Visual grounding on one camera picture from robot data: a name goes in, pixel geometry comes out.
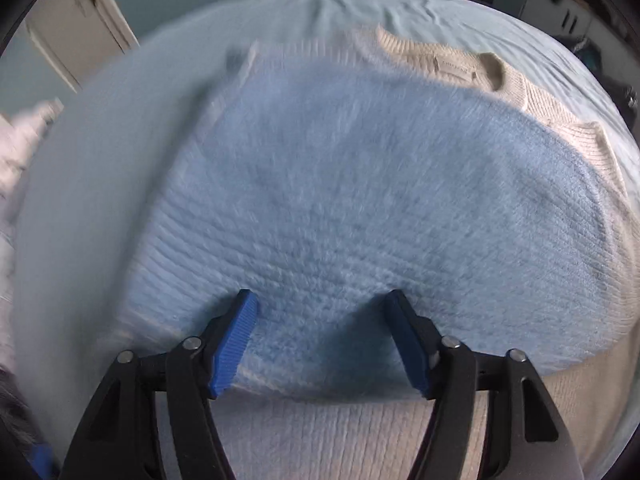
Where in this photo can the grey crumpled bedsheet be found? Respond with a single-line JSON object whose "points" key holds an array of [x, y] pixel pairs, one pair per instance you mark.
{"points": [[20, 160]]}

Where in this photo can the cream room door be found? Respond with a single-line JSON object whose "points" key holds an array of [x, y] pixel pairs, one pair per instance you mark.
{"points": [[75, 25]]}

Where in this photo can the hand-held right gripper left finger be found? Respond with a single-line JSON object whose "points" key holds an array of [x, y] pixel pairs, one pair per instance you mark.
{"points": [[235, 340]]}

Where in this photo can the black garbage bag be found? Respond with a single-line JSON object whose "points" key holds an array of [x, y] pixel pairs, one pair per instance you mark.
{"points": [[607, 75]]}

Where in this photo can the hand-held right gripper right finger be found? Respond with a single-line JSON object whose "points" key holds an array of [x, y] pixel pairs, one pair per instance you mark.
{"points": [[407, 340]]}

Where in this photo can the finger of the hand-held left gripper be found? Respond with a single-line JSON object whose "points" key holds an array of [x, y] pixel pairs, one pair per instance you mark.
{"points": [[43, 462]]}

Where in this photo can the bed with light blue sheet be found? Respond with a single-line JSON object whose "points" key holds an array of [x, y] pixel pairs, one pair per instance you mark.
{"points": [[100, 185]]}

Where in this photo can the white low cabinet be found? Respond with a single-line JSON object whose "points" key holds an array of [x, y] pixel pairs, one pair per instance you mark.
{"points": [[555, 7]]}

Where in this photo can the cream and blue knit sweater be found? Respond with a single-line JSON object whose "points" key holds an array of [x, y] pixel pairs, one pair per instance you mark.
{"points": [[350, 185]]}

